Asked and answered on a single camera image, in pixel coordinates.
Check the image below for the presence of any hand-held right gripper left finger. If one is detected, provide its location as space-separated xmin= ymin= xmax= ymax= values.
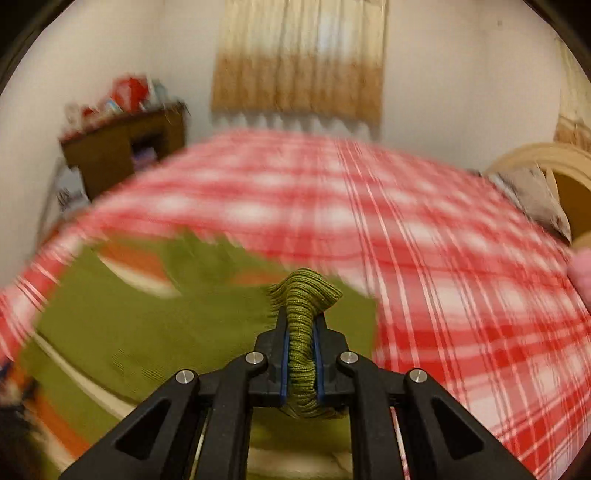
xmin=60 ymin=318 xmax=290 ymax=480

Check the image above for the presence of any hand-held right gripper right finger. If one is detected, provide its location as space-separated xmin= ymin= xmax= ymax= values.
xmin=314 ymin=316 xmax=536 ymax=480

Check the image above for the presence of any cream wooden headboard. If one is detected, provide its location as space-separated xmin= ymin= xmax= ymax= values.
xmin=485 ymin=142 xmax=591 ymax=245

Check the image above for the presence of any grey floral pillow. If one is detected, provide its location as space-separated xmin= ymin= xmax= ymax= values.
xmin=482 ymin=167 xmax=573 ymax=243

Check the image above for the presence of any beige patterned window curtain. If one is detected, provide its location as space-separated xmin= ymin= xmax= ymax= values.
xmin=211 ymin=0 xmax=387 ymax=129

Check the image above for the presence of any beige patterned side curtain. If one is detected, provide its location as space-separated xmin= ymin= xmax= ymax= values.
xmin=553 ymin=39 xmax=591 ymax=148

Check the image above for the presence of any bed with red plaid sheet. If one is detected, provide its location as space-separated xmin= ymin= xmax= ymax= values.
xmin=0 ymin=129 xmax=591 ymax=480

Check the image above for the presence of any red and white desk clutter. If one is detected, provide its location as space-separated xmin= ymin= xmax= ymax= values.
xmin=65 ymin=74 xmax=178 ymax=127

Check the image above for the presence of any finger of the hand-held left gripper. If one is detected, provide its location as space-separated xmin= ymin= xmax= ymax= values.
xmin=0 ymin=362 xmax=44 ymax=480

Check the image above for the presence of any pink pillow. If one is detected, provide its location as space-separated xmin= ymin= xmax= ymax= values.
xmin=568 ymin=249 xmax=591 ymax=308

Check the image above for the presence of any brown wooden desk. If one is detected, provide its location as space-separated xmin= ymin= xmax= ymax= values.
xmin=60 ymin=104 xmax=186 ymax=200

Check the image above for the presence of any white printed box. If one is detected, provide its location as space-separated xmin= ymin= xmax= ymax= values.
xmin=54 ymin=166 xmax=90 ymax=210

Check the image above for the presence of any green knit sweater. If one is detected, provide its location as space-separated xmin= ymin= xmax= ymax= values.
xmin=18 ymin=231 xmax=380 ymax=480

